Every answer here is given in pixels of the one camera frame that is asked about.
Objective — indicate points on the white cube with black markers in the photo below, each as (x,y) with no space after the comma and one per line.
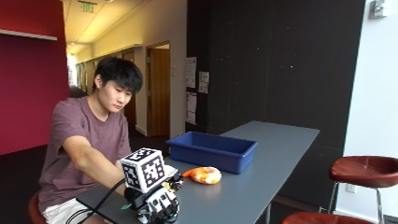
(144,169)

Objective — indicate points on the orange soft toy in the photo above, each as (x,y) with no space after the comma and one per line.
(205,175)

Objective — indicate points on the blue plastic bin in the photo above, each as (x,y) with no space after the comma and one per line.
(216,152)

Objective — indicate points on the red-brown bar stool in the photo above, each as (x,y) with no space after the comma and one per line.
(35,210)
(365,171)
(323,218)

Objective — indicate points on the the person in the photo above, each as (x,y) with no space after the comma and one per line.
(78,130)

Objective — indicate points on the white paper notice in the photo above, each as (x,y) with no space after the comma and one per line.
(190,72)
(190,108)
(204,82)

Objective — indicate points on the wooden door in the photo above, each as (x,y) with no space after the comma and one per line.
(160,93)

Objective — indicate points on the green exit sign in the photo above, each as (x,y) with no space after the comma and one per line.
(86,6)

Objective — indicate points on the white wall outlet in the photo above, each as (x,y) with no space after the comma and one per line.
(350,188)

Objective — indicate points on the white wall shelf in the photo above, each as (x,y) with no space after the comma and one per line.
(28,34)

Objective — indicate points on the grey wall device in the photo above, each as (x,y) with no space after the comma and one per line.
(378,8)

